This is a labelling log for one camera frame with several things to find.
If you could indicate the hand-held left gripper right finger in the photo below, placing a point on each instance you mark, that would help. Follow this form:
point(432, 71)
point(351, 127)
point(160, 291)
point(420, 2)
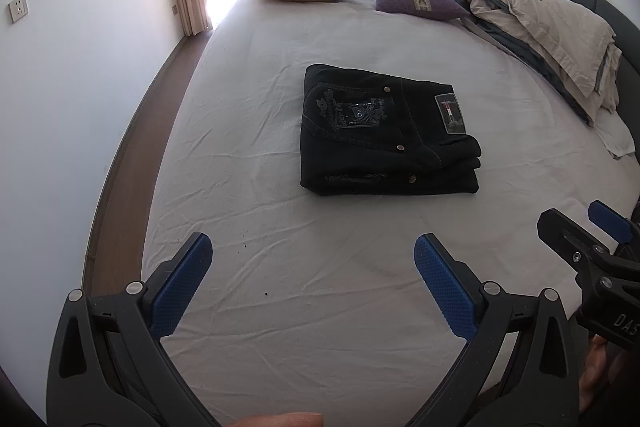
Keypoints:
point(445, 287)

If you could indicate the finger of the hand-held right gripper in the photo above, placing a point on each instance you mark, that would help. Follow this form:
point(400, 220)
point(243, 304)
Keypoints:
point(562, 232)
point(612, 222)

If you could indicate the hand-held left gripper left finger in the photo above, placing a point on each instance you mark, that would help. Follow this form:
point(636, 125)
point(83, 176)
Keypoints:
point(182, 287)

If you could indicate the black denim pants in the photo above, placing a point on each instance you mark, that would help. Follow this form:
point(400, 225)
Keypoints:
point(380, 157)

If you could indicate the person's right hand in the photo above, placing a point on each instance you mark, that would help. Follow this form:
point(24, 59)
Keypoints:
point(595, 367)

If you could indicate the person's left hand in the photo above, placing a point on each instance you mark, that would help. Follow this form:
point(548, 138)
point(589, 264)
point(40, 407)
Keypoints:
point(280, 421)

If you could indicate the white pillow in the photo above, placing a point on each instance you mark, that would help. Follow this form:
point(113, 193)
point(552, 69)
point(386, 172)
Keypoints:
point(617, 139)

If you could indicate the bed with white sheet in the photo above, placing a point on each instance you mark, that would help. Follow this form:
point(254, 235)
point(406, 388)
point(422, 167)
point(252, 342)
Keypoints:
point(300, 282)

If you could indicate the dark grey upholstered headboard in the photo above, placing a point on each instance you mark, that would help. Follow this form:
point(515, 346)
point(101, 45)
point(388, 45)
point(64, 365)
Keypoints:
point(631, 77)

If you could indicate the beige duvet with grey trim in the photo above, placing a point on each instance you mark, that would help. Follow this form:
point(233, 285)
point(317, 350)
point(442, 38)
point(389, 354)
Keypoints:
point(540, 22)

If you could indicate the white wall socket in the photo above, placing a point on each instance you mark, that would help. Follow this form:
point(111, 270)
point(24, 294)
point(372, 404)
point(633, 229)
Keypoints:
point(17, 8)

